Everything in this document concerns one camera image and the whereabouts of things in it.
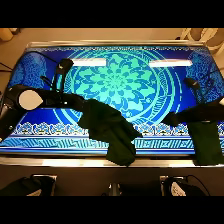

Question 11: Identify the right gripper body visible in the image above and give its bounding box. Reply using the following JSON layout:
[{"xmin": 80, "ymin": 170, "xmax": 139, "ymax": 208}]
[{"xmin": 163, "ymin": 111, "xmax": 183, "ymax": 128}]

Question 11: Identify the dark green garment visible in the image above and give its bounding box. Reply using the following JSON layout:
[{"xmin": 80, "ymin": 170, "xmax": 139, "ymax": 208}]
[
  {"xmin": 77, "ymin": 98, "xmax": 144, "ymax": 167},
  {"xmin": 187, "ymin": 120, "xmax": 224, "ymax": 167}
]

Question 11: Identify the black cable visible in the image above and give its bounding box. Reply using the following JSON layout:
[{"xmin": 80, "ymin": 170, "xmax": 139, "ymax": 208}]
[{"xmin": 185, "ymin": 174, "xmax": 212, "ymax": 197}]

